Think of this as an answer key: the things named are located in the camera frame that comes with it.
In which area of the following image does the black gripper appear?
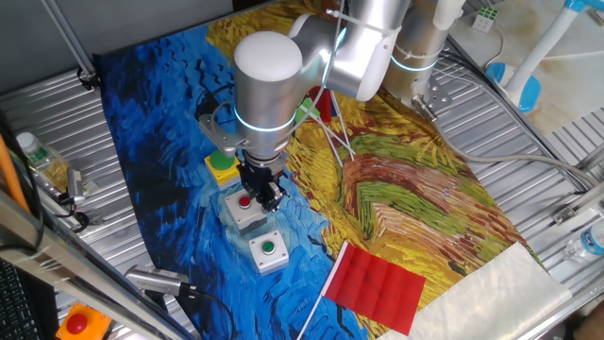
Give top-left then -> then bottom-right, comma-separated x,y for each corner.
235,159 -> 289,213

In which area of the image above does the grey box red button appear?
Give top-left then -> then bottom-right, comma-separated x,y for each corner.
224,188 -> 269,235

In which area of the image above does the yellow box green mushroom button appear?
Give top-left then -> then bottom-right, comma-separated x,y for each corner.
204,149 -> 243,191

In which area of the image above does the grey box green button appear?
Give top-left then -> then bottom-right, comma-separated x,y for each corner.
248,229 -> 291,277

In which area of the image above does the small green flag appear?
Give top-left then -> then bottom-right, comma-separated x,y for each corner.
294,96 -> 357,157

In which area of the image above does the small dark blue flag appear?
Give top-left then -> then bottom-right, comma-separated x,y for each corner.
328,90 -> 356,162

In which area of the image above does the small red flag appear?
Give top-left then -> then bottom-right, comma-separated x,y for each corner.
307,86 -> 344,169

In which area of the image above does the painted landscape print cloth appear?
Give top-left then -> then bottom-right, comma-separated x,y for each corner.
92,0 -> 548,340

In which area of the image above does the large red flag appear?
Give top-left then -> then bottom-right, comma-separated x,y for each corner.
295,239 -> 428,340

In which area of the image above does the silver ribbed handheld device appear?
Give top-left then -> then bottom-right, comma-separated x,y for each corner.
124,263 -> 191,298

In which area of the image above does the small silver clamp device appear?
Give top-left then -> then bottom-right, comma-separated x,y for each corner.
64,167 -> 99,208

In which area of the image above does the orange emergency stop box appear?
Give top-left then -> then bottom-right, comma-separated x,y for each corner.
55,301 -> 113,340

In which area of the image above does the plastic bottle yellow liquid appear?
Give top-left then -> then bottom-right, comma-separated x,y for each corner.
15,131 -> 72,193

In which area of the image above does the white marbled sheet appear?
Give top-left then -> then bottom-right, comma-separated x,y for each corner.
377,241 -> 574,340

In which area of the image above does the grey metal rod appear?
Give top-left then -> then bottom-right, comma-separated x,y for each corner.
40,0 -> 99,82

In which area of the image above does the orange pole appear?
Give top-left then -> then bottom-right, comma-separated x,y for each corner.
0,134 -> 30,213

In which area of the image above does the rubik's cube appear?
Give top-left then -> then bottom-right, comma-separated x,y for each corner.
472,5 -> 499,33

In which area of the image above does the black keyboard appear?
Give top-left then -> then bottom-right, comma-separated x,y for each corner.
0,258 -> 60,340

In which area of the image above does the white and blue desk lamp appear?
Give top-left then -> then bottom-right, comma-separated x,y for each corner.
485,0 -> 604,113

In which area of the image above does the water bottle blue label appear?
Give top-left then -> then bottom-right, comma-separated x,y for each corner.
563,221 -> 604,264

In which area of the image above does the wrist camera with silver bracket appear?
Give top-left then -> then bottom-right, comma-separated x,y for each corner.
196,84 -> 250,160

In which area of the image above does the black device cable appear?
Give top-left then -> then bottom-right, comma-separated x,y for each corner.
177,281 -> 238,340

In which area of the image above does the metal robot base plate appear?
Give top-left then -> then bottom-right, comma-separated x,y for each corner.
413,75 -> 454,113

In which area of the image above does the aluminium frame beam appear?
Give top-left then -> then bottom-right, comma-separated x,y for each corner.
0,188 -> 195,340

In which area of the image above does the grey corrugated hose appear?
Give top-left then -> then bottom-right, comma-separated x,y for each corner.
412,93 -> 599,188

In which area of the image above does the thick black side cable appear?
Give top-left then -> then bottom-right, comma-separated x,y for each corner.
0,110 -> 46,254

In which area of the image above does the black base cable bundle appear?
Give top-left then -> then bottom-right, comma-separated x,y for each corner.
441,35 -> 589,193

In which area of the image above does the aluminium profile bracket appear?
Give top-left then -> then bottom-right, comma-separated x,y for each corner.
551,181 -> 604,227

